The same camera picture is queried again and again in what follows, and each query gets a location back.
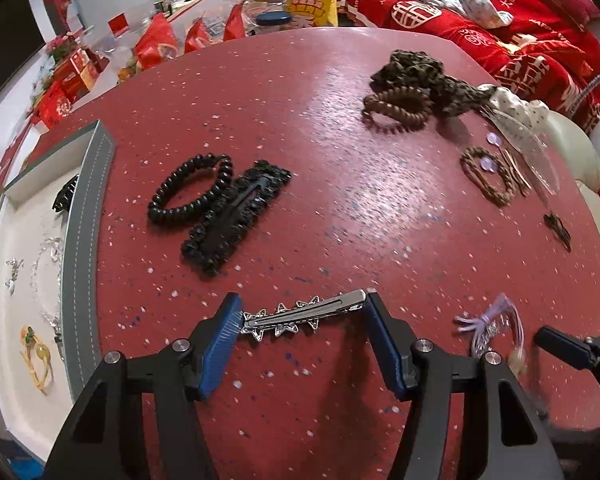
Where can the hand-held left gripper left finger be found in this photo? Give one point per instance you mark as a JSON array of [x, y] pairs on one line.
[[220, 350]]

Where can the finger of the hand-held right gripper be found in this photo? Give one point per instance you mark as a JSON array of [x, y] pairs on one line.
[[562, 347]]

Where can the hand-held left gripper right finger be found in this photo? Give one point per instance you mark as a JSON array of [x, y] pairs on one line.
[[387, 345]]

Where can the silver star hair clip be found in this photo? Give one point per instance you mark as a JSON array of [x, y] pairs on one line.
[[330, 305]]

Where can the grey tray white inside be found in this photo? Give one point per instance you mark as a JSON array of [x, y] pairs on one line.
[[82, 270]]

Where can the small black claw clip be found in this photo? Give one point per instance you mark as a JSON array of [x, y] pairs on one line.
[[62, 197]]

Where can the small silver charm clip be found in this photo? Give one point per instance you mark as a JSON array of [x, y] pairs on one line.
[[14, 262]]

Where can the black rectangular beaded hair clip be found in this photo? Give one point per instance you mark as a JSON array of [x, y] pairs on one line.
[[220, 240]]

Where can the black bow hair clip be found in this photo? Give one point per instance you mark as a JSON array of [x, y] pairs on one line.
[[557, 225]]

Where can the gold hair clip purple heart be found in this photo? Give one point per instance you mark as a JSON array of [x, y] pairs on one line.
[[512, 165]]

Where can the clear pink claw clip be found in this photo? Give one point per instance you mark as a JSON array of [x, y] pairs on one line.
[[535, 155]]

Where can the beige leather armchair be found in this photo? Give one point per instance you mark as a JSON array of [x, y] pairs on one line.
[[580, 150]]

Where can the white polka dot scrunchie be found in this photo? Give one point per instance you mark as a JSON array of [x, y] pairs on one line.
[[520, 110]]

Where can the leopard print scrunchie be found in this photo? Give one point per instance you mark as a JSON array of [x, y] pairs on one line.
[[410, 67]]

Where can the red gift box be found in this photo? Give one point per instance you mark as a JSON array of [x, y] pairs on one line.
[[54, 105], [77, 72]]

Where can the red snack bag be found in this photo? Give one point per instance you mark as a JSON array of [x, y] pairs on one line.
[[234, 22], [155, 40], [197, 36]]

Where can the red printed sofa cover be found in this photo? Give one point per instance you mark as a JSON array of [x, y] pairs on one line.
[[430, 15]]

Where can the blue lid jar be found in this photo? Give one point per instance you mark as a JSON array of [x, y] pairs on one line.
[[272, 19]]

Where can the clear plastic zip bag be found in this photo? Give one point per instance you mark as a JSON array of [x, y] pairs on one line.
[[210, 5]]

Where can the yellow snack bag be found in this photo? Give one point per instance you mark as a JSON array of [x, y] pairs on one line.
[[310, 7]]

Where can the yellow lid jar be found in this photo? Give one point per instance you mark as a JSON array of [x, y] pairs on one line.
[[270, 0]]

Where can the black television screen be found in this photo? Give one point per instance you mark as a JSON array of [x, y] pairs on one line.
[[5, 35]]

